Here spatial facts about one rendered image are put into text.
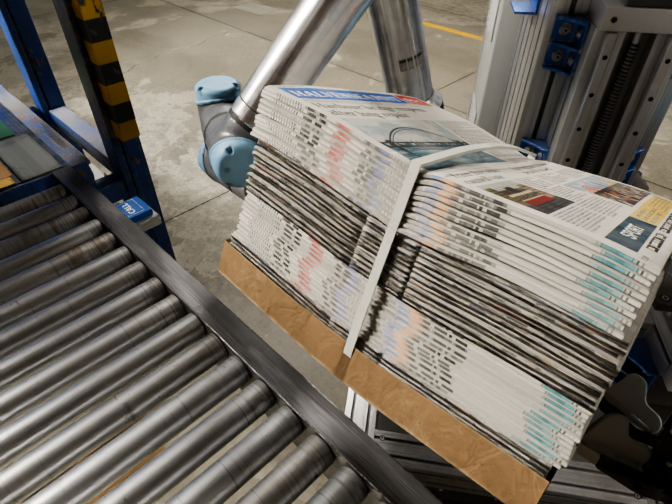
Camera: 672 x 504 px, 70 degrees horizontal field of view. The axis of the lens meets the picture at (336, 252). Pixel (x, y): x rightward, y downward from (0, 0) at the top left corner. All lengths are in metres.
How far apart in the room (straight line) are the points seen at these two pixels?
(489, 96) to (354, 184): 0.87
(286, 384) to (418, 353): 0.39
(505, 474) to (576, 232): 0.20
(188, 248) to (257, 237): 1.79
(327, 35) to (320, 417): 0.53
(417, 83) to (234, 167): 0.38
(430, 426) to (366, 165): 0.23
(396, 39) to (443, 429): 0.63
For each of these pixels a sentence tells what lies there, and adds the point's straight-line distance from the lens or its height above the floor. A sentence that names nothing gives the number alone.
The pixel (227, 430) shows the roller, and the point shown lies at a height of 0.79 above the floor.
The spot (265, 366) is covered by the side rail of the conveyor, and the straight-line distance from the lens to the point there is 0.80.
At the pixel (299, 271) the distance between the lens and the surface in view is 0.48.
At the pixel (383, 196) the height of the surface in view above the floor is 1.22.
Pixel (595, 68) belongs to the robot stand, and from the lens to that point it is 0.91.
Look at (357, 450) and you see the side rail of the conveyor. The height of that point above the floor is 0.80.
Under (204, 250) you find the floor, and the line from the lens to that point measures 2.28.
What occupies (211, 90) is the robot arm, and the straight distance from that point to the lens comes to 0.81.
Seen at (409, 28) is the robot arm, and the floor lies 1.20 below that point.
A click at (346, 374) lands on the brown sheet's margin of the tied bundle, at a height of 1.05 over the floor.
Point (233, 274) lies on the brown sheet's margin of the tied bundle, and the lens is 0.55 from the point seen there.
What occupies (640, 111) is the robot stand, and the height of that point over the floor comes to 1.10.
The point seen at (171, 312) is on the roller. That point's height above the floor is 0.79.
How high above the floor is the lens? 1.45
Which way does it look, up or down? 41 degrees down
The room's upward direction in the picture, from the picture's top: straight up
